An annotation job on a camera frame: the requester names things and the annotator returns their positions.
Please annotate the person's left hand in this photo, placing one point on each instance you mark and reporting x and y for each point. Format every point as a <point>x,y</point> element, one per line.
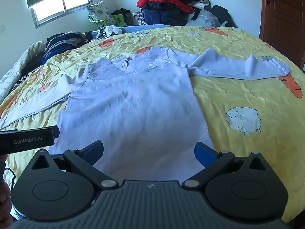
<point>4,200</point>

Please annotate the black white striped cloth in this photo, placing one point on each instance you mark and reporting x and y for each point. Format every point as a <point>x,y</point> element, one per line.
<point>17,83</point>

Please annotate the brown wooden door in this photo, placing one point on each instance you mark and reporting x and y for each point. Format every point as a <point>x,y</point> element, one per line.
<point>283,16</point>

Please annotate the clear plastic bag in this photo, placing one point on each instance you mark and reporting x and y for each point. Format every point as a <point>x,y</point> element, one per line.
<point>207,18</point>

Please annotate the crumpled white plastic bag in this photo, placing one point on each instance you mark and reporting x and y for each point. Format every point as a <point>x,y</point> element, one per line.
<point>112,29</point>

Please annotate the white printed quilt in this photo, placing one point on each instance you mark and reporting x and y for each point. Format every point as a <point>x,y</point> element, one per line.
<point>23,57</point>

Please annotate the blue knitted blanket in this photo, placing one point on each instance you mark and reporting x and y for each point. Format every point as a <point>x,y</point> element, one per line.
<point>133,28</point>

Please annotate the black cloth bundle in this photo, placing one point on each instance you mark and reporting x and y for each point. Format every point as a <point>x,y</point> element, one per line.
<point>120,12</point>

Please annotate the green plastic chair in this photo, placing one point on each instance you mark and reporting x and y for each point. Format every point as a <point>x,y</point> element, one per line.
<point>120,20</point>

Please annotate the navy padded jacket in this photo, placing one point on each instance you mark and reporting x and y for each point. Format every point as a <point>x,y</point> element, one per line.
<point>152,16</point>

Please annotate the black bag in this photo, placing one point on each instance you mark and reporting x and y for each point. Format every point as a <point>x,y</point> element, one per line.
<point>221,14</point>

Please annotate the grey floral pillow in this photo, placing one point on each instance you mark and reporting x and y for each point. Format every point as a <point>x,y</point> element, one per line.
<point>100,13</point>

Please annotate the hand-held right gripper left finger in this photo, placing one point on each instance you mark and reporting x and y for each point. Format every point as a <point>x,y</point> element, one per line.
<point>91,150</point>

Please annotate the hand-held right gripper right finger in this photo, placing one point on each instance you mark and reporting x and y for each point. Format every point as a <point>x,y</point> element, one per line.
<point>205,153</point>

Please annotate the window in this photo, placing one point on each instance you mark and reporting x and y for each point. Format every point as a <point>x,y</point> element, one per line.
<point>47,13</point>

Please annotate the stack of folded dark clothes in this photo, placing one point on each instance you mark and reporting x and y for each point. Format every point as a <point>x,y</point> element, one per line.
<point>62,40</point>

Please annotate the yellow carrot print quilt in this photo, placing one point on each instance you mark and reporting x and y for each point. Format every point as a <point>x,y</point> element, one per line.
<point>238,93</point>

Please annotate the black white checked cloth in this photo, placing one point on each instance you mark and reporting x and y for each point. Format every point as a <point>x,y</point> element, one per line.
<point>139,18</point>

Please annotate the black padded jacket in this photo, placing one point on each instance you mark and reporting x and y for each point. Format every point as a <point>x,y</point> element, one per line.
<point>159,6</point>

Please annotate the light purple long-sleeve shirt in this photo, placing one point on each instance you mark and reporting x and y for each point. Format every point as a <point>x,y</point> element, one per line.
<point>143,112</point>

